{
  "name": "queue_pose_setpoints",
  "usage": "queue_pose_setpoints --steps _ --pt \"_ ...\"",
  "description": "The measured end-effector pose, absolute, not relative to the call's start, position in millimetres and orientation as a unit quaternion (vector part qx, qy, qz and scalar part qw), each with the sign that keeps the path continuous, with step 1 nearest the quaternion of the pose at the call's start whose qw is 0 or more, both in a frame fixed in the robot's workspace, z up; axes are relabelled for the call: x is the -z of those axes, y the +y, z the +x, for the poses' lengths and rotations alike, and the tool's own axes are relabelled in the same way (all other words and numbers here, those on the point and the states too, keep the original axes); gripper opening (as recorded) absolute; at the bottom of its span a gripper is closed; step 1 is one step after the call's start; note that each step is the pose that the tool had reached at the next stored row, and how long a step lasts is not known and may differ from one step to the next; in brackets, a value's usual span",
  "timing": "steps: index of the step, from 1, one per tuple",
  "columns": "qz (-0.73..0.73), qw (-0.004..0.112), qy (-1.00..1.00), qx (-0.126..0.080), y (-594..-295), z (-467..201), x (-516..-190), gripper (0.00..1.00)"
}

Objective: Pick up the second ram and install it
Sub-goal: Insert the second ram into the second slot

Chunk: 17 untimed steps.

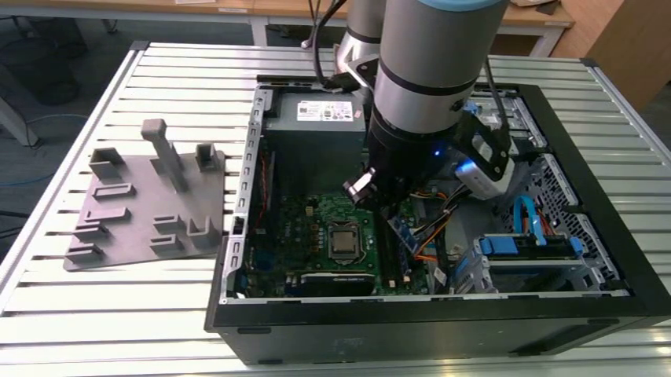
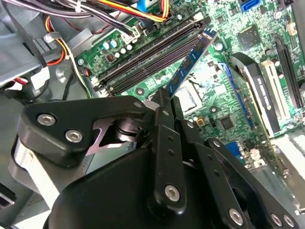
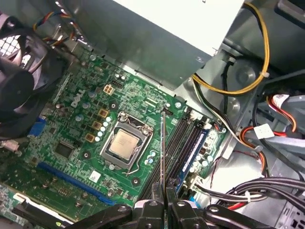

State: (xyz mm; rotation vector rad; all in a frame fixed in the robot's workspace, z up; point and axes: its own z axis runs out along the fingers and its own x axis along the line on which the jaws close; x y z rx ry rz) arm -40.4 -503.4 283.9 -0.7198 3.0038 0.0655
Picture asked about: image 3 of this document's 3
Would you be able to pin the black graphics card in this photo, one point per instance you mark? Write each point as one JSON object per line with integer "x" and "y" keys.
{"x": 35, "y": 214}

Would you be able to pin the dark RAM stick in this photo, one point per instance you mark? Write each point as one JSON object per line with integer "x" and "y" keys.
{"x": 163, "y": 155}

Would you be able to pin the black PC case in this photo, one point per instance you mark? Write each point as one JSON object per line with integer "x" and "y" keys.
{"x": 238, "y": 105}

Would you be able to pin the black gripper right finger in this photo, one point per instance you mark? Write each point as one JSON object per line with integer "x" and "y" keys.
{"x": 188, "y": 217}

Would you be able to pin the blue expansion slot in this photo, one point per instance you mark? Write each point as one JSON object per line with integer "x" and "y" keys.
{"x": 71, "y": 180}

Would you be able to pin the metal socket cover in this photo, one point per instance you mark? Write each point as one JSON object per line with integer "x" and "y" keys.
{"x": 112, "y": 158}

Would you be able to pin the black RAM slot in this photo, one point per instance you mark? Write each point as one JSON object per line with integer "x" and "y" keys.
{"x": 179, "y": 143}
{"x": 189, "y": 143}
{"x": 171, "y": 143}

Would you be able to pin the grey power supply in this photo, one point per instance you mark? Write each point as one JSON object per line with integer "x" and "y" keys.
{"x": 133, "y": 43}

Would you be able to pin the silver CPU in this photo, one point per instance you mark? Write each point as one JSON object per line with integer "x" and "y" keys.
{"x": 124, "y": 144}

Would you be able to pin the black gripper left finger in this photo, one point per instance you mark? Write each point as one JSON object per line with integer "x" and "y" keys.
{"x": 143, "y": 217}

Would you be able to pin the green Dell motherboard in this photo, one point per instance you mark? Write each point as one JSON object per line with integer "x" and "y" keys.
{"x": 133, "y": 95}

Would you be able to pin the black case fan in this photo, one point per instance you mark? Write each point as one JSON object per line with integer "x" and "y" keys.
{"x": 19, "y": 95}

